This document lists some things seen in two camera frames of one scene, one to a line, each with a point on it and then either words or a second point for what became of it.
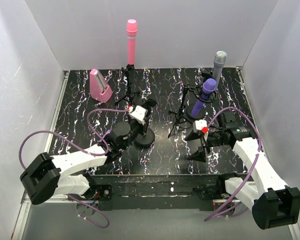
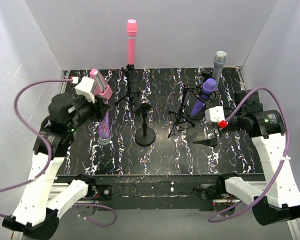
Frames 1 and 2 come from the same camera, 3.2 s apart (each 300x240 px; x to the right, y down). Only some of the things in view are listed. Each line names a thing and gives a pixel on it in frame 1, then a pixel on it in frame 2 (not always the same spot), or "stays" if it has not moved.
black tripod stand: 130,94 stays
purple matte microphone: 209,85 stays
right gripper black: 203,144 -> 217,131
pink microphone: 131,32 stays
